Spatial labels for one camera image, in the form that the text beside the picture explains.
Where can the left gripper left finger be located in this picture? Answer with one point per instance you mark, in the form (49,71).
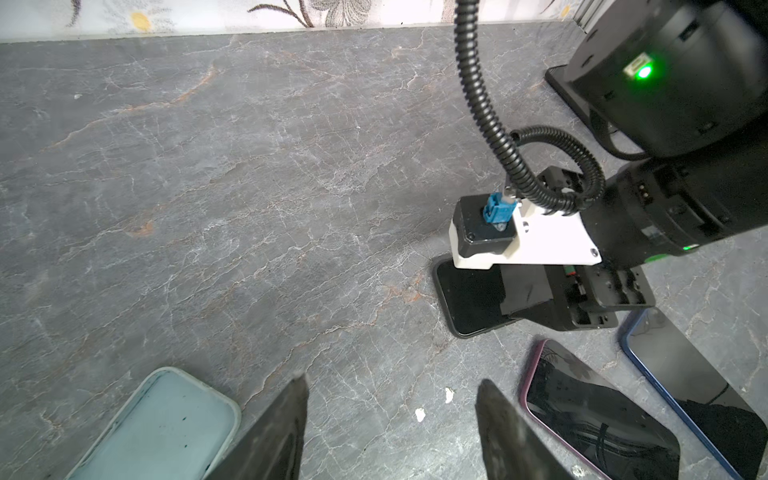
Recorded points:
(272,448)

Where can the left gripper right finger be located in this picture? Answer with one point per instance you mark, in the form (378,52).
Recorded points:
(510,449)

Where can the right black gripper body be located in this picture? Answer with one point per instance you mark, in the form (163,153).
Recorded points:
(565,296)

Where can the black phone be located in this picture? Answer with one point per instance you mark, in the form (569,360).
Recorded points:
(595,420)
(702,398)

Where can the black phone case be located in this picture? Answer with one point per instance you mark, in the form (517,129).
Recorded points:
(470,300)

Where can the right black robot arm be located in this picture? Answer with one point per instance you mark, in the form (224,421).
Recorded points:
(678,91)

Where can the upper translucent green case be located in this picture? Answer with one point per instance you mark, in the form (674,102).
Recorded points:
(173,426)

